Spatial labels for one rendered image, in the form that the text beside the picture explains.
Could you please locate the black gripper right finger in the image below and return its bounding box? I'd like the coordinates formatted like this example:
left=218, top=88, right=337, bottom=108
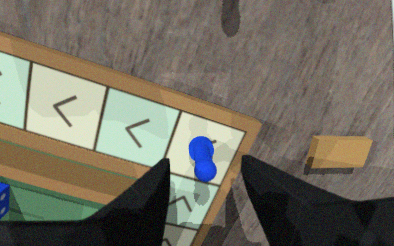
left=241, top=155, right=394, bottom=246

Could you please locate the tan rectangular block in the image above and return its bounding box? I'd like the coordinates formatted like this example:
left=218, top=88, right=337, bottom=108
left=306, top=135, right=373, bottom=168

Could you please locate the blue pawn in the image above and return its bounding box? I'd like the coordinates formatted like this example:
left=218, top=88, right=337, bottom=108
left=189, top=136, right=217, bottom=182

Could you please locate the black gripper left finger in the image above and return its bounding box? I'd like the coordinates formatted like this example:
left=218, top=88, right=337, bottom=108
left=0, top=158, right=170, bottom=246

